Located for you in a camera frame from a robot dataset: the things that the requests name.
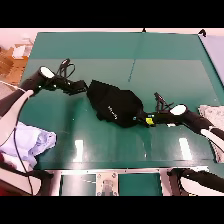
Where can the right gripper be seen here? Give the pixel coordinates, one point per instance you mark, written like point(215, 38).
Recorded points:
point(146, 119)

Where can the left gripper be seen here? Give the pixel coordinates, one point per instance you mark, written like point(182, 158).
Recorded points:
point(77, 87)

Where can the black garment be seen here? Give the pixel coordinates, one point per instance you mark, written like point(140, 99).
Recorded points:
point(115, 103)

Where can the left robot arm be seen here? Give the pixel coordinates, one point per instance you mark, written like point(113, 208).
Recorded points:
point(31, 82)

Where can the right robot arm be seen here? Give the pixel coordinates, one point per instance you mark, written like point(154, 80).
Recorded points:
point(195, 120)

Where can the grey patterned garment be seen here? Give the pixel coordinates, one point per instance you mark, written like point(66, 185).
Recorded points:
point(213, 115)

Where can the light blue shirt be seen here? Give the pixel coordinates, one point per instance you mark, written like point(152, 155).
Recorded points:
point(31, 141)

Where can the silver frame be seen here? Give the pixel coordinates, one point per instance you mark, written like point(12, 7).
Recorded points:
point(106, 181)

